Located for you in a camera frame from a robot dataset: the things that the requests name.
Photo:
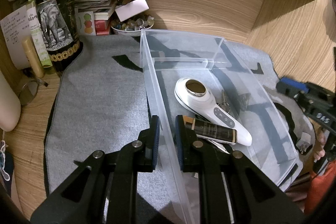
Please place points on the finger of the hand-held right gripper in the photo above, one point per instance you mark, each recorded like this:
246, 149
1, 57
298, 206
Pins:
294, 82
287, 90

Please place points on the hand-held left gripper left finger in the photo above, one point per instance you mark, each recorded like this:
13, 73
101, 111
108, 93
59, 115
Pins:
155, 140

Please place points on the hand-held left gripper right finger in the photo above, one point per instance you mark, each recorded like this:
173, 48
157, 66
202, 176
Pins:
179, 140

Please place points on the black and gold tube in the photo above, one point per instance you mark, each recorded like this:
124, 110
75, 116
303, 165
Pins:
212, 132

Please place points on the white handheld massager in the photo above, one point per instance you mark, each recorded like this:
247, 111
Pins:
210, 108

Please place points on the metal keys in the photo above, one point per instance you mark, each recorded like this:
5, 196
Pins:
224, 104

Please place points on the clear plastic storage box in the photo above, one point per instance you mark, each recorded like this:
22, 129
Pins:
183, 66

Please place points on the person's right forearm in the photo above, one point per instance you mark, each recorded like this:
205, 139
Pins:
320, 187

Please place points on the person's right hand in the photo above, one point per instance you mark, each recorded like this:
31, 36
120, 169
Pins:
319, 145

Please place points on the white plug adapter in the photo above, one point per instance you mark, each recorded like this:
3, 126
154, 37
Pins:
304, 140

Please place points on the grey patterned mat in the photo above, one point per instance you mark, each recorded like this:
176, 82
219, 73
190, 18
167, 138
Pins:
99, 95

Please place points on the bowl of beads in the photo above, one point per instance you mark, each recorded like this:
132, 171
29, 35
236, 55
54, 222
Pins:
131, 27

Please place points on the red box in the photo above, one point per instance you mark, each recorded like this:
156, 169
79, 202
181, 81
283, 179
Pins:
102, 26

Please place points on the small white box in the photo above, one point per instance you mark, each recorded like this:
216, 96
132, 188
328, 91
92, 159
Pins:
131, 7

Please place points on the fruit print card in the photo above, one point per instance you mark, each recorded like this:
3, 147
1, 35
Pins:
86, 23

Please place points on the beige lip balm tube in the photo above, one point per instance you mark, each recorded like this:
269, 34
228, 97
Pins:
32, 58

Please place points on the stack of books and papers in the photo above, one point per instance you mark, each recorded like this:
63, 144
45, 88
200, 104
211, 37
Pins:
94, 3

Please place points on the white and blue face mask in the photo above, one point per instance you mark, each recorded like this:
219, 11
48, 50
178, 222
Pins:
4, 161

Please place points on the green and white tube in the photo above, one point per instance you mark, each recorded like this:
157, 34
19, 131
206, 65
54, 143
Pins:
36, 37

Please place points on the dark wine bottle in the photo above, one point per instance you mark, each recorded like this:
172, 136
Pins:
56, 16

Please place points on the handwritten white note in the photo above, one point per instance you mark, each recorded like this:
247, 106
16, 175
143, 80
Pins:
14, 32

